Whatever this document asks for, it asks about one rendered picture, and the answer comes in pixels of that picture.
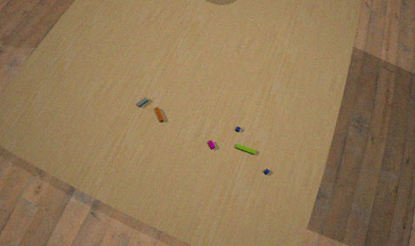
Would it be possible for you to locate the grey rod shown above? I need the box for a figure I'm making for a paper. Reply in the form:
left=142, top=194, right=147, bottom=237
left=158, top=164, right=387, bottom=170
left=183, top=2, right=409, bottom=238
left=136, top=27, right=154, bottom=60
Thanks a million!
left=137, top=97, right=148, bottom=108

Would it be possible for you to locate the lime green rod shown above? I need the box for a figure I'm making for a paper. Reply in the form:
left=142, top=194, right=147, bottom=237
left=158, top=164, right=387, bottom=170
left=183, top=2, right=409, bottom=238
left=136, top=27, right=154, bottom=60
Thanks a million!
left=235, top=144, right=255, bottom=155

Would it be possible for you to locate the orange rod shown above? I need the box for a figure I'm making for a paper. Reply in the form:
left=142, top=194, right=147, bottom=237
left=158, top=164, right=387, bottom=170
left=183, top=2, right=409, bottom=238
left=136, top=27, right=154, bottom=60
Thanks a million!
left=155, top=107, right=164, bottom=122

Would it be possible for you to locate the magenta rod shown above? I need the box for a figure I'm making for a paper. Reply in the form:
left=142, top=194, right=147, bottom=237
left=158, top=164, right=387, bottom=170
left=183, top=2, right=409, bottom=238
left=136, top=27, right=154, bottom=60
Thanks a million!
left=207, top=140, right=215, bottom=150

